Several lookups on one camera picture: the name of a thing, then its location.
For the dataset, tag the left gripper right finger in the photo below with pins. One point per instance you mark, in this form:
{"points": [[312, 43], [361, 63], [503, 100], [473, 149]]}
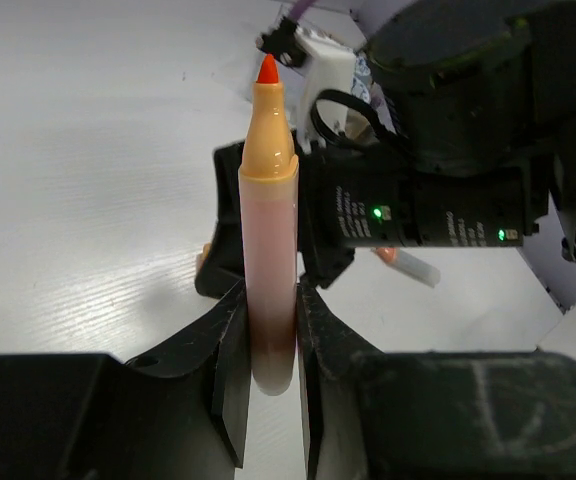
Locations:
{"points": [[368, 414]]}

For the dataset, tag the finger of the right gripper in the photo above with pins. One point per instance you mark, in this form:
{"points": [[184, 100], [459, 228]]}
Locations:
{"points": [[223, 264]]}

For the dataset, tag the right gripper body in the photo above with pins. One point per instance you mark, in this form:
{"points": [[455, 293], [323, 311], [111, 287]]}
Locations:
{"points": [[480, 146]]}

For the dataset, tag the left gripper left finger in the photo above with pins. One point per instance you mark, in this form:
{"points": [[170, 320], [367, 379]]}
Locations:
{"points": [[176, 411]]}

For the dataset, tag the pink orange highlighter marker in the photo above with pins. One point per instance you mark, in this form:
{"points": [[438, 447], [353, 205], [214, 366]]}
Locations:
{"points": [[268, 189]]}

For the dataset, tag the blue patterned tape roll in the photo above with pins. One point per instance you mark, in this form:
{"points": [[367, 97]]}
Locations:
{"points": [[363, 86]]}

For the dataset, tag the orange marker cap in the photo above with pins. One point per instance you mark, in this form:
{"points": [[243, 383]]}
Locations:
{"points": [[201, 256]]}

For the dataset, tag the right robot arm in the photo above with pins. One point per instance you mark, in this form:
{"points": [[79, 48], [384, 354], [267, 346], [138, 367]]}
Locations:
{"points": [[481, 141]]}

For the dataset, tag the orange tip clear marker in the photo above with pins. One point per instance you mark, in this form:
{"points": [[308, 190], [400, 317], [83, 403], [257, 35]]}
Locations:
{"points": [[408, 265]]}

